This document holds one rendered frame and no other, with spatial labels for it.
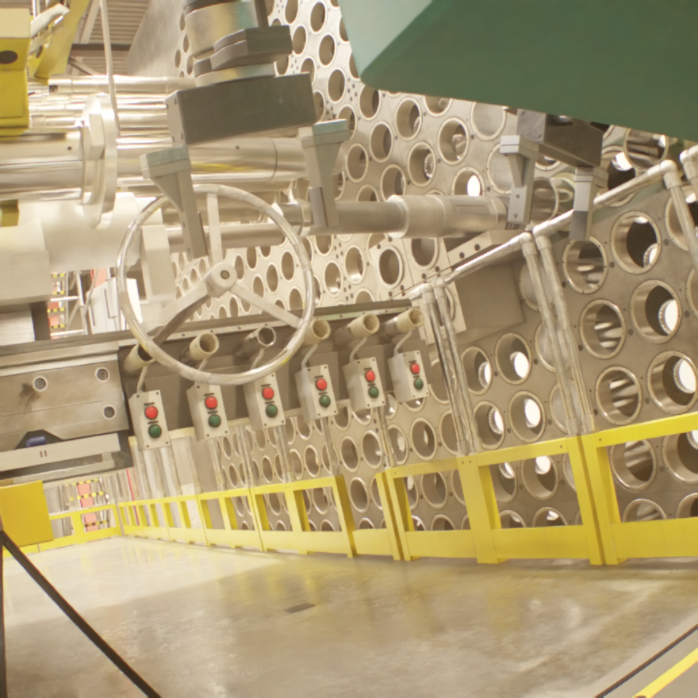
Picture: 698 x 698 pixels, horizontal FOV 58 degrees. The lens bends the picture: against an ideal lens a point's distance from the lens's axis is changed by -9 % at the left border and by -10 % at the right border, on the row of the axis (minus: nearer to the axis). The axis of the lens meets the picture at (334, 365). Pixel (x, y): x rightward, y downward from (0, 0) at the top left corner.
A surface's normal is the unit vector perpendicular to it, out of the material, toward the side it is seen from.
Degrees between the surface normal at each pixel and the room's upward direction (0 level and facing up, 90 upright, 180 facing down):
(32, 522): 90
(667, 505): 90
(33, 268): 90
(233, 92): 113
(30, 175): 130
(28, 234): 68
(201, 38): 108
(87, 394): 90
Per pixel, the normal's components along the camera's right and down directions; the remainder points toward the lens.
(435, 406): -0.85, 0.13
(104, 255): 0.43, 0.73
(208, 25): -0.30, 0.34
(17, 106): 0.49, 0.52
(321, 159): 0.46, 0.21
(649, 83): 0.22, 0.97
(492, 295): 0.47, -0.21
